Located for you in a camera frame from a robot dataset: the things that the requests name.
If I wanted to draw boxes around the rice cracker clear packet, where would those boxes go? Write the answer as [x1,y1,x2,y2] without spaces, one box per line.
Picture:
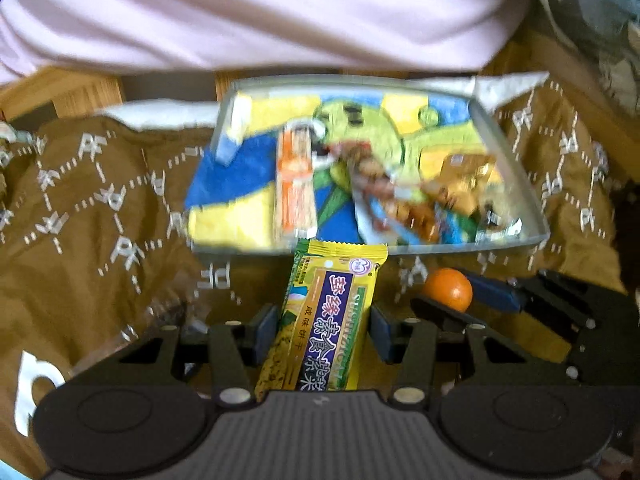
[475,202,523,244]

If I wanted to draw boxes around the yellow biscuit packet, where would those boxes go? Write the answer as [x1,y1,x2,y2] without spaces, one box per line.
[255,240,387,401]

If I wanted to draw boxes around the blue candy packet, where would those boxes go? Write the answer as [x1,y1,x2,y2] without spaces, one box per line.
[369,194,482,246]

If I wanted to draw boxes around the golden snack packet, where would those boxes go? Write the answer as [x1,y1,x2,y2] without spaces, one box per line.
[420,153,496,217]

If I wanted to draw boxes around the orange cracker packet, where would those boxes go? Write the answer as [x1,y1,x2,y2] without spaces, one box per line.
[273,122,318,247]

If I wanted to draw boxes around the pink sausage white packet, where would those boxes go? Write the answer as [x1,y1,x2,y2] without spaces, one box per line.
[328,141,418,246]

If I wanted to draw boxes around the dark dried meat clear packet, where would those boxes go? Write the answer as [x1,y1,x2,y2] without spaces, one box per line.
[119,300,209,344]

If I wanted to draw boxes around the small orange tangerine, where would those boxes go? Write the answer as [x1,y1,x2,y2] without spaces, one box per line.
[422,268,473,312]

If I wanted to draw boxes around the grey metal tray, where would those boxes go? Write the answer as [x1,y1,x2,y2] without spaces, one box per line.
[186,72,551,257]

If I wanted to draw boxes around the brown PF printed blanket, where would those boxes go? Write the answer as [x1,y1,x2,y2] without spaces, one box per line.
[1,79,639,479]

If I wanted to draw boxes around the plastic bag of clothes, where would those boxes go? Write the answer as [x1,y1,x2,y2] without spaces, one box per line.
[539,0,639,117]

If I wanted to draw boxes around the pink draped cloth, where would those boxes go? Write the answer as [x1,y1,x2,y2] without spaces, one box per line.
[1,0,532,84]

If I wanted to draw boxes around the wooden bed frame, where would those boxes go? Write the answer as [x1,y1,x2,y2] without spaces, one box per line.
[1,66,245,122]

